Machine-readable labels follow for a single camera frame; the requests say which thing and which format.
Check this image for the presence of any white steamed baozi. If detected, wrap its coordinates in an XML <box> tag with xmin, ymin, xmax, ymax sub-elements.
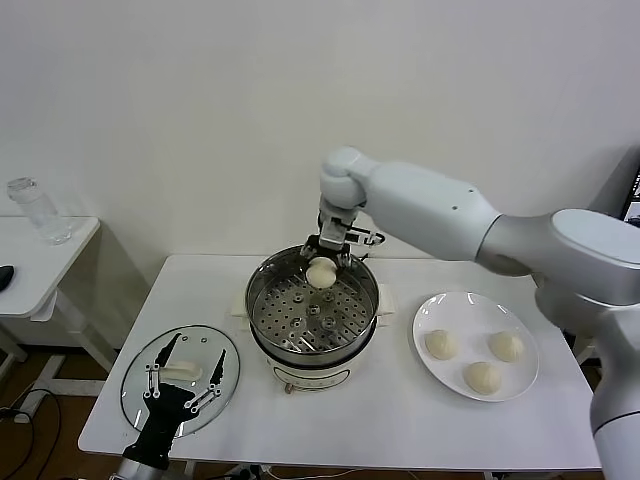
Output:
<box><xmin>424</xmin><ymin>329</ymin><xmax>460</xmax><ymax>361</ymax></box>
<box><xmin>488</xmin><ymin>330</ymin><xmax>525</xmax><ymax>363</ymax></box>
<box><xmin>462</xmin><ymin>361</ymin><xmax>503</xmax><ymax>399</ymax></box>
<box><xmin>305</xmin><ymin>257</ymin><xmax>337</xmax><ymax>289</ymax></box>

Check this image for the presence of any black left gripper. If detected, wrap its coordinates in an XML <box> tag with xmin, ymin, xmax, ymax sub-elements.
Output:
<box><xmin>123</xmin><ymin>332</ymin><xmax>229</xmax><ymax>470</ymax></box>

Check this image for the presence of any steel perforated steamer basket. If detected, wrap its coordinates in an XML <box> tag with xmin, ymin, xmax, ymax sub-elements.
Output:
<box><xmin>244</xmin><ymin>245</ymin><xmax>380</xmax><ymax>354</ymax></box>

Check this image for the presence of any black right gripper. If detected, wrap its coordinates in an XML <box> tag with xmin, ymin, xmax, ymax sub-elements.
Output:
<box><xmin>298</xmin><ymin>233</ymin><xmax>357</xmax><ymax>274</ymax></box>

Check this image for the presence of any clear glass jar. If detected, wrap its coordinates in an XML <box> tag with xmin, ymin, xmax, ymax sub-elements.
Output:
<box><xmin>6</xmin><ymin>177</ymin><xmax>74</xmax><ymax>246</ymax></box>

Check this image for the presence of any cream electric cooker pot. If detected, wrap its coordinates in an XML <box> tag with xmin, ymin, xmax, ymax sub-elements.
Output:
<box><xmin>228</xmin><ymin>282</ymin><xmax>397</xmax><ymax>397</ymax></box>

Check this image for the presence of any dark laptop computer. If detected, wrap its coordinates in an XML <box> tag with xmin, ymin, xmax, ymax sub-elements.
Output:
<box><xmin>618</xmin><ymin>149</ymin><xmax>640</xmax><ymax>221</ymax></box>

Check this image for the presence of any black floor cable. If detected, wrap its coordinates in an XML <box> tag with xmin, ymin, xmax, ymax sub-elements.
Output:
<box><xmin>0</xmin><ymin>390</ymin><xmax>64</xmax><ymax>480</ymax></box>

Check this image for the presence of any right wrist camera cable loop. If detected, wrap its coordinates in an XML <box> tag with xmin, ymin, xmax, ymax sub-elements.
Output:
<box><xmin>347</xmin><ymin>225</ymin><xmax>387</xmax><ymax>249</ymax></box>

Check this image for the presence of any small white side table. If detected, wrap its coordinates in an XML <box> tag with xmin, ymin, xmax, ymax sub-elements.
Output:
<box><xmin>0</xmin><ymin>214</ymin><xmax>126</xmax><ymax>397</ymax></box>

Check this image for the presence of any white round plate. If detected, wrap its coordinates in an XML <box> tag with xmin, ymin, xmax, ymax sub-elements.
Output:
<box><xmin>412</xmin><ymin>291</ymin><xmax>540</xmax><ymax>403</ymax></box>

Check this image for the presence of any round glass lid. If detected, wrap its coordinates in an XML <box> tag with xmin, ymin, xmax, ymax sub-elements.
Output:
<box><xmin>119</xmin><ymin>325</ymin><xmax>242</xmax><ymax>440</ymax></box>

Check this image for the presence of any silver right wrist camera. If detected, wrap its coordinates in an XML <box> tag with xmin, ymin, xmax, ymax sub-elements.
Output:
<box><xmin>320</xmin><ymin>219</ymin><xmax>350</xmax><ymax>250</ymax></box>

